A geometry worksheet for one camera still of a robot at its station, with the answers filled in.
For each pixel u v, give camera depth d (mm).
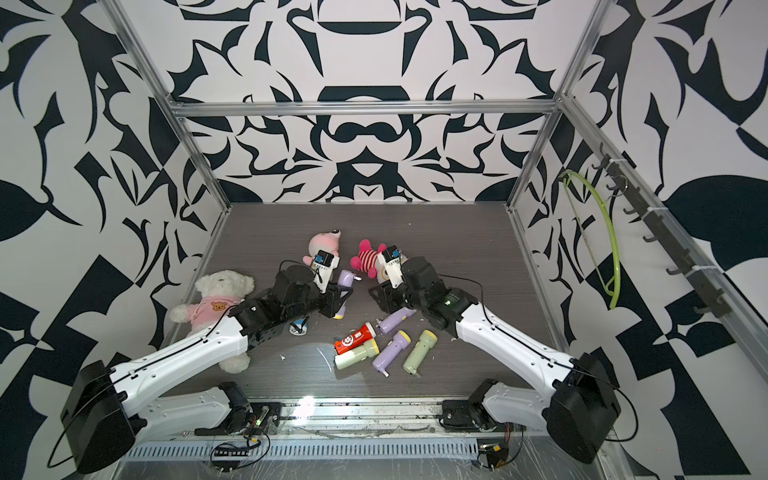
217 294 861
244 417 671
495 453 713
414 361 810
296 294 585
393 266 694
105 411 386
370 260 964
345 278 759
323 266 665
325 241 1010
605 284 709
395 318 891
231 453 727
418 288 599
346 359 810
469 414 672
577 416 387
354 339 832
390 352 827
